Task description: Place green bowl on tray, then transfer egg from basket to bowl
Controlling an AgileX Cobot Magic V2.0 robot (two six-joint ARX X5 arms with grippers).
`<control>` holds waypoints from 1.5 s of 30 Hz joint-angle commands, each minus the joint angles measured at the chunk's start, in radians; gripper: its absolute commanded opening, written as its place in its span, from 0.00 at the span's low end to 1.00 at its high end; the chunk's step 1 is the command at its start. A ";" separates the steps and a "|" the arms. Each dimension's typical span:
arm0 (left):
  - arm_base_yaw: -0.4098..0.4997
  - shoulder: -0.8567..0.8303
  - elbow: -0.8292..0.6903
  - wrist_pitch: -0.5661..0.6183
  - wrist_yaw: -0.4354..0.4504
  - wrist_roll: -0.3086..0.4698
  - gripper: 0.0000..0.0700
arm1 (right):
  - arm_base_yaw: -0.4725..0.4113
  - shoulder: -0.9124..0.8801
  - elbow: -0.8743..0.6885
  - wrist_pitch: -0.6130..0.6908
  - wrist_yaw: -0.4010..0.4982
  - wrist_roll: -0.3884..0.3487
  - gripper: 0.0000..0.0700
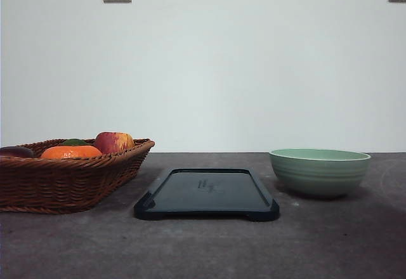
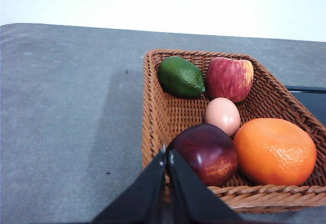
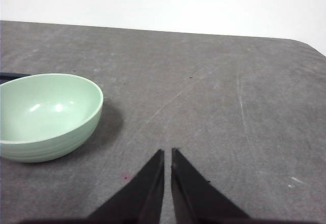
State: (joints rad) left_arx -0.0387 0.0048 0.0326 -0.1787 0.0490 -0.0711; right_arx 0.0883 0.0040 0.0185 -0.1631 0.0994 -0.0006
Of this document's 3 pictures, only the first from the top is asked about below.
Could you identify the green ceramic bowl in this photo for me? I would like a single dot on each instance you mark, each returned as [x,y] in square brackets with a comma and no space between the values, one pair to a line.
[319,172]

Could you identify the brown wicker basket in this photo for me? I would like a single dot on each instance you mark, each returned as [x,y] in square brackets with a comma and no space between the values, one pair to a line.
[47,185]

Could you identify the dark rectangular tray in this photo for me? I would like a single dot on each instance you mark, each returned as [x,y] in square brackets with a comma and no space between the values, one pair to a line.
[207,192]

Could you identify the red yellow apple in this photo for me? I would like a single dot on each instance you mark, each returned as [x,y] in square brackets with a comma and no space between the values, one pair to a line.
[109,142]

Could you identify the green fruit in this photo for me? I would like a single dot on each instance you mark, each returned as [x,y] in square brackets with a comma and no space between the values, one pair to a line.
[75,141]

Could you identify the orange tangerine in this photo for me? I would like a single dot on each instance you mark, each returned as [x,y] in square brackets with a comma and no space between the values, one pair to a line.
[69,151]

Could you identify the dark purple fruit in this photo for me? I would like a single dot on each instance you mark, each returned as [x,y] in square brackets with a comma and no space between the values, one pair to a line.
[15,151]

